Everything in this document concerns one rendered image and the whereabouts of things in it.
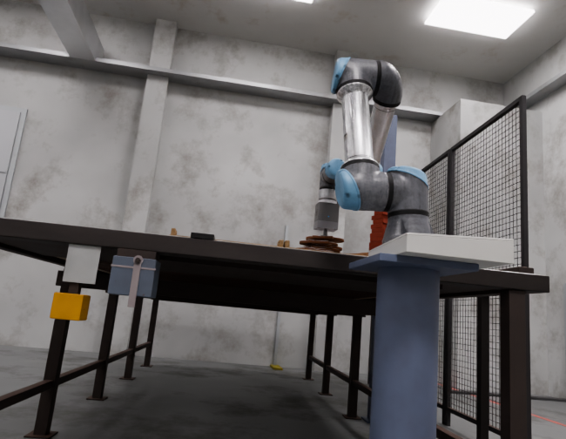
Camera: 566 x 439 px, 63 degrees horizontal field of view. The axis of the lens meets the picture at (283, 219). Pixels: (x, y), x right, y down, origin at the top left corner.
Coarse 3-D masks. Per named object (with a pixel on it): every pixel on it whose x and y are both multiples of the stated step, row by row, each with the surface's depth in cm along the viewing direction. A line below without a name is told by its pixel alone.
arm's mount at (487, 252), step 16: (400, 240) 117; (416, 240) 113; (432, 240) 114; (448, 240) 114; (464, 240) 115; (480, 240) 116; (496, 240) 116; (512, 240) 117; (368, 256) 139; (416, 256) 118; (432, 256) 116; (448, 256) 114; (464, 256) 114; (480, 256) 115; (496, 256) 115; (512, 256) 116
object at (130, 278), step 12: (120, 252) 149; (132, 252) 149; (144, 252) 150; (156, 252) 150; (120, 264) 147; (132, 264) 147; (144, 264) 147; (156, 264) 149; (120, 276) 146; (132, 276) 146; (144, 276) 147; (156, 276) 151; (108, 288) 145; (120, 288) 145; (132, 288) 145; (144, 288) 146; (156, 288) 154; (132, 300) 144
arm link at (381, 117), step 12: (384, 72) 148; (396, 72) 151; (384, 84) 150; (396, 84) 151; (384, 96) 153; (396, 96) 154; (384, 108) 157; (372, 120) 164; (384, 120) 161; (372, 132) 166; (384, 132) 165; (384, 144) 169
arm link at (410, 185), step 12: (396, 168) 134; (408, 168) 133; (396, 180) 131; (408, 180) 132; (420, 180) 132; (396, 192) 131; (408, 192) 131; (420, 192) 131; (396, 204) 132; (408, 204) 130; (420, 204) 130
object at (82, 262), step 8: (72, 248) 148; (80, 248) 149; (88, 248) 149; (96, 248) 149; (72, 256) 148; (80, 256) 148; (88, 256) 148; (96, 256) 149; (72, 264) 147; (80, 264) 148; (88, 264) 148; (96, 264) 148; (64, 272) 147; (72, 272) 147; (80, 272) 147; (88, 272) 148; (96, 272) 148; (64, 280) 146; (72, 280) 146; (80, 280) 147; (88, 280) 147
